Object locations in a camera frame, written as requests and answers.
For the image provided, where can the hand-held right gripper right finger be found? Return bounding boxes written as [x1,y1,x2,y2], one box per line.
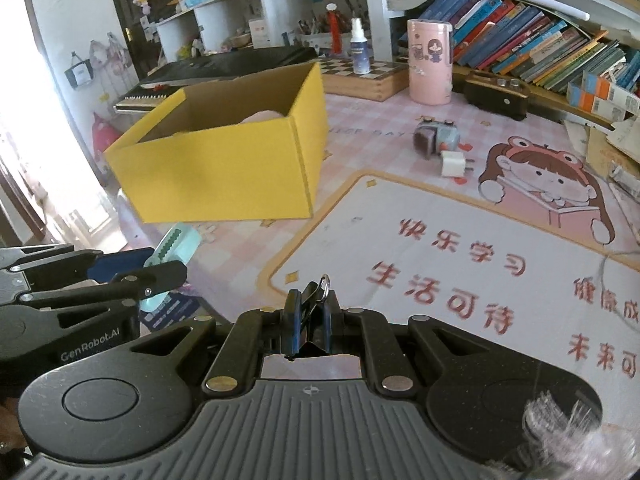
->
[322,295,505,394]

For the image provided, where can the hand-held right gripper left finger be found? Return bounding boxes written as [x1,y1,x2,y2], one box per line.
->
[127,287,303,394]

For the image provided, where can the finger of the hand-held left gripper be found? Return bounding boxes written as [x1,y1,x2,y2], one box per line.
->
[0,243,157,282]
[20,260,189,317]

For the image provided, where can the black clip with metal ring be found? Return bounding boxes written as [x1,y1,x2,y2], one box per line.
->
[287,272,334,361]

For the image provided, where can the green stapler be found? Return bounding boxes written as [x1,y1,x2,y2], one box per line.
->
[140,222,202,313]

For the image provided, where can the yellow cardboard box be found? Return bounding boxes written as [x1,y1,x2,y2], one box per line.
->
[104,61,330,224]

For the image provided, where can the pink printed desktop mat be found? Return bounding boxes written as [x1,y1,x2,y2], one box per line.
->
[115,75,640,461]

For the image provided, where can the blue printed card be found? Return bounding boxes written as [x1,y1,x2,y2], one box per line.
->
[140,292,202,333]

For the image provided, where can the pink backpack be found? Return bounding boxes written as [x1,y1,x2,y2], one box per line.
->
[91,112,124,162]

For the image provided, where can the white black tote bag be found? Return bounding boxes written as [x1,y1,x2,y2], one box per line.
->
[65,51,94,89]

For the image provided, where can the white charger plug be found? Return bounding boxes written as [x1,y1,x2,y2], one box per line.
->
[440,151,476,179]

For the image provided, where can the black electronic keyboard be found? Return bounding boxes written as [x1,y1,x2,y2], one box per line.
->
[112,47,319,114]

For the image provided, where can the dark door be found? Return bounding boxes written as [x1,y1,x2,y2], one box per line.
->
[107,0,187,83]

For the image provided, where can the wooden chess box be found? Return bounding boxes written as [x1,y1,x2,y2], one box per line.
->
[320,57,410,102]

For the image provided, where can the white box red label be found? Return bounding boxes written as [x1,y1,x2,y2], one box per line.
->
[248,19,271,49]

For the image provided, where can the white spray bottle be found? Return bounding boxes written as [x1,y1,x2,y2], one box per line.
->
[348,17,374,76]

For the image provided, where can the pink cartoon cylinder container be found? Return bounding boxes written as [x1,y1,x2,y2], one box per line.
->
[406,19,455,106]

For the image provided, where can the pen holder with pens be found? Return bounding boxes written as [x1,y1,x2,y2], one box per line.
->
[295,10,362,59]

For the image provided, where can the dark wooden radio box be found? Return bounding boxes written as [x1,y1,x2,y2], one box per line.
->
[462,71,531,121]

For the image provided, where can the red white glue bottle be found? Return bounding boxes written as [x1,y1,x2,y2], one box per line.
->
[326,4,341,59]

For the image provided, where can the white bookshelf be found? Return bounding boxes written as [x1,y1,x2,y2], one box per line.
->
[155,0,640,126]

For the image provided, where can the pile of papers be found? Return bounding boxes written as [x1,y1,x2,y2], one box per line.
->
[565,115,640,191]

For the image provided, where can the slanted row of books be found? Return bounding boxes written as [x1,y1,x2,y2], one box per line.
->
[420,0,640,95]

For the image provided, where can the stack of orange white cartons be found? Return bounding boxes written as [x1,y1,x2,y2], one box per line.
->
[567,71,640,117]

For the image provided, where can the small toy camera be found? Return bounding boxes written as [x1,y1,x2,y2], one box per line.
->
[412,117,461,161]

